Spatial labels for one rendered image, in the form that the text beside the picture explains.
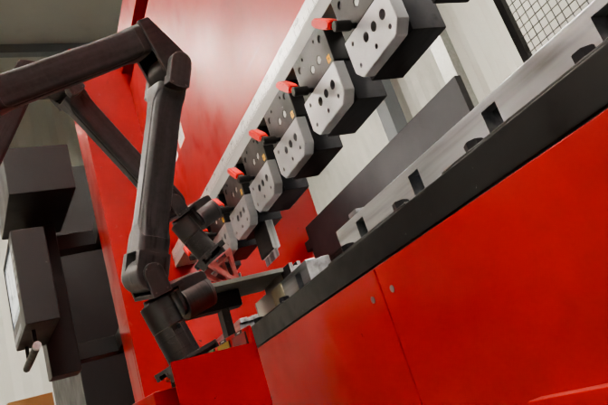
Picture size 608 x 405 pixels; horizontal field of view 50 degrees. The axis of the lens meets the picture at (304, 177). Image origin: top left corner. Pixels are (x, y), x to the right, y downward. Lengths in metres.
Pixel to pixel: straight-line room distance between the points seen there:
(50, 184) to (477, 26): 5.09
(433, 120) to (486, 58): 5.06
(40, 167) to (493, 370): 2.26
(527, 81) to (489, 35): 6.02
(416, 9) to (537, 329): 0.53
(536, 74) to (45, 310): 2.07
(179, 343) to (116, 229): 1.44
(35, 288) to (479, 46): 5.33
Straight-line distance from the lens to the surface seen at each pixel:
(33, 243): 2.63
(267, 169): 1.49
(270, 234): 1.64
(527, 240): 0.68
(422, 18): 1.02
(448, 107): 1.78
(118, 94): 2.79
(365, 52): 1.07
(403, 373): 0.93
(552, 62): 0.79
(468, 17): 7.07
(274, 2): 1.38
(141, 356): 2.41
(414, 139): 1.91
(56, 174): 2.77
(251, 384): 1.14
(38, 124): 9.51
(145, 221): 1.13
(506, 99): 0.85
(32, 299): 2.56
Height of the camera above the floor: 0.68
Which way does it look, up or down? 19 degrees up
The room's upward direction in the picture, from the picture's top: 19 degrees counter-clockwise
